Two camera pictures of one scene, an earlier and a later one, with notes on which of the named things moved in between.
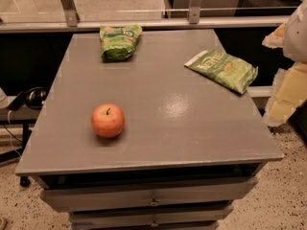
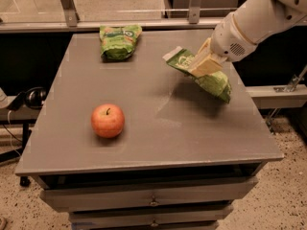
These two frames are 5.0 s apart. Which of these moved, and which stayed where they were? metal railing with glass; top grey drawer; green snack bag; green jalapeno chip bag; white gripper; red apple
Moved: green jalapeno chip bag; white gripper
Stayed: green snack bag; metal railing with glass; red apple; top grey drawer
